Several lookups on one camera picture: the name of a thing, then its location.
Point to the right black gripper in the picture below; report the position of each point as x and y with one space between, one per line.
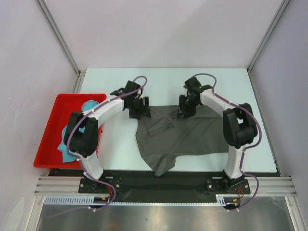
188 111

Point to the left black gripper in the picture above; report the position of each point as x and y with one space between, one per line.
143 110

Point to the dark grey t-shirt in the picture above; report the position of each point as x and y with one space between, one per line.
165 136

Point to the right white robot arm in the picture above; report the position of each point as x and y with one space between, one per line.
239 125

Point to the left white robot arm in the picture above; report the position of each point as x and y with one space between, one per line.
81 135

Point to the red plastic bin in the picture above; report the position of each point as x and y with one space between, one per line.
48 156

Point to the left aluminium corner post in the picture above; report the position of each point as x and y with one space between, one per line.
43 7

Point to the aluminium corner post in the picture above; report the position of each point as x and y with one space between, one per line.
43 7
271 29

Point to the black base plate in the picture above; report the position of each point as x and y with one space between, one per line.
171 188

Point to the grey slotted cable duct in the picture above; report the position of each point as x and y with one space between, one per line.
97 201

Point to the aluminium frame rail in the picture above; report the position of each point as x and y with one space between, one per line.
268 186

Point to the right aluminium corner post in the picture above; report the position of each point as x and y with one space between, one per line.
271 29

